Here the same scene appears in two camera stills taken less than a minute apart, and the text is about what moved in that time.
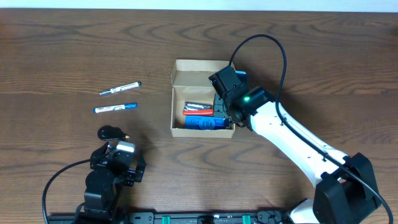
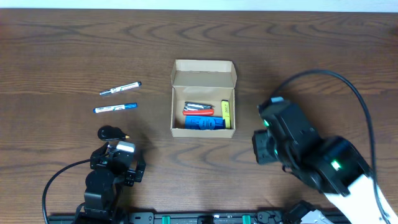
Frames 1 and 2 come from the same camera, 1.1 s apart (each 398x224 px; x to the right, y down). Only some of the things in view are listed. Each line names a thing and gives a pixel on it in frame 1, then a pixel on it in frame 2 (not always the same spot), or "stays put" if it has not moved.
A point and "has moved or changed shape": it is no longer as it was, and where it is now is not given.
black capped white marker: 119,88 stays put
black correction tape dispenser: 106,132 stays put
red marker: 195,108 stays put
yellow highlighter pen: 240,72 has moved or changed shape
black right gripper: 221,109 to 263,147
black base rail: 262,217 stays put
